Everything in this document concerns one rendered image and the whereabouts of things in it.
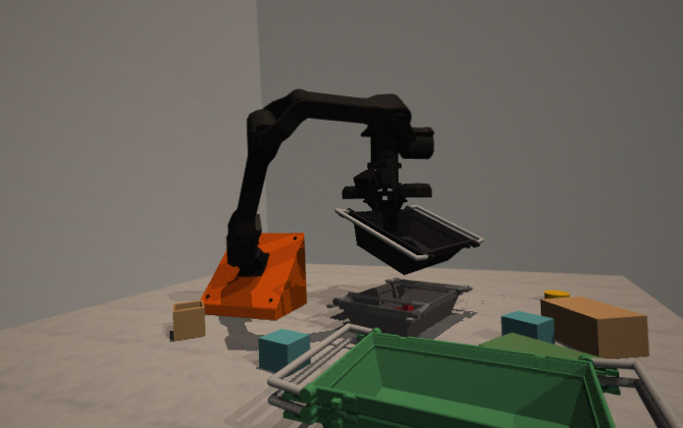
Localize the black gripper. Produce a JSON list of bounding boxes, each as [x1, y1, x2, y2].
[[342, 157, 432, 233]]

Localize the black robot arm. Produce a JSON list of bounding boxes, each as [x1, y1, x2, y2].
[[226, 89, 435, 277]]

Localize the yellow flat cylinder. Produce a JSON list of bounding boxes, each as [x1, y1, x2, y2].
[[545, 291, 570, 299]]

